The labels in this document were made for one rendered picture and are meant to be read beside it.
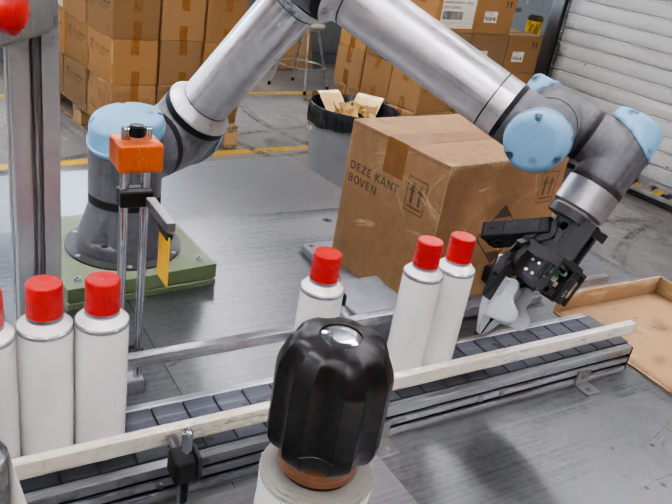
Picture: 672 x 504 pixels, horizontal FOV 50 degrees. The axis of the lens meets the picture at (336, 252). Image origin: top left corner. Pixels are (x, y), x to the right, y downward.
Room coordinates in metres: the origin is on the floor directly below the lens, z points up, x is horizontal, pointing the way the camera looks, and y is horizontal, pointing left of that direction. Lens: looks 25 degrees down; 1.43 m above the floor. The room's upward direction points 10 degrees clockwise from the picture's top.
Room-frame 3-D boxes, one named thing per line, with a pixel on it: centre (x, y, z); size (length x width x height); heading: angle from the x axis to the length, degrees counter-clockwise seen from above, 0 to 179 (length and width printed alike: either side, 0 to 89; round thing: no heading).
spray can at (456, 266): (0.85, -0.16, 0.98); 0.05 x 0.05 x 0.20
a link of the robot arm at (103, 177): (1.09, 0.36, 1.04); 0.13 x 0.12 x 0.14; 161
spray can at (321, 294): (0.73, 0.01, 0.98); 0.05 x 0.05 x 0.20
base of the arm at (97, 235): (1.08, 0.36, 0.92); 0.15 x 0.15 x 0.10
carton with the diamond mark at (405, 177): (1.22, -0.18, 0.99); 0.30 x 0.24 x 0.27; 131
